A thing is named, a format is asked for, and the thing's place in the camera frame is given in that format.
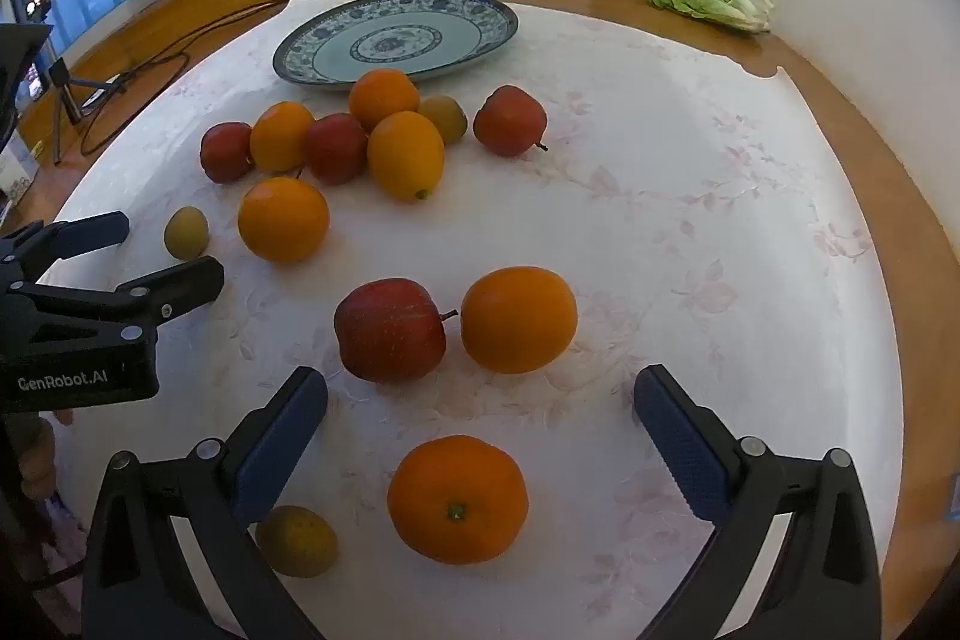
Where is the person's left hand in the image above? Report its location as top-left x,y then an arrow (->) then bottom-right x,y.
11,410 -> 76,502

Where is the blue patterned ceramic plate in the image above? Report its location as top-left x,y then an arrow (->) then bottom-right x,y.
271,0 -> 520,86

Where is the yellow-brown round fruit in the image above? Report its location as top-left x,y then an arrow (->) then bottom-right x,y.
255,505 -> 339,579

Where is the large red apple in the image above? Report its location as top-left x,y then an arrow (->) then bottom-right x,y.
334,278 -> 458,384

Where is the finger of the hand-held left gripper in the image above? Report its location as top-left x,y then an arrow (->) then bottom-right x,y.
0,256 -> 225,348
0,211 -> 131,281

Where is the white floral tablecloth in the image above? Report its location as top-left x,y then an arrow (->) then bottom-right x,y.
37,0 -> 901,640

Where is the small tripod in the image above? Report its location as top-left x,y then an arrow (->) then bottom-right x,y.
41,59 -> 128,165

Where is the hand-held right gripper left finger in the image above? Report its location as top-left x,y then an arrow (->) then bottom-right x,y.
81,366 -> 329,640

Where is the yellow-orange lemon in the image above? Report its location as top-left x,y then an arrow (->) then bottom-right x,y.
367,110 -> 446,202

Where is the small white device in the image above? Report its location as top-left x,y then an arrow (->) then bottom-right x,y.
81,74 -> 128,109

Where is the orange with green calyx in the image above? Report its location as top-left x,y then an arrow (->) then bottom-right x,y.
386,434 -> 529,566

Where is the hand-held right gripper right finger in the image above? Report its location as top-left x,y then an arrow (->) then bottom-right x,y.
632,364 -> 884,640

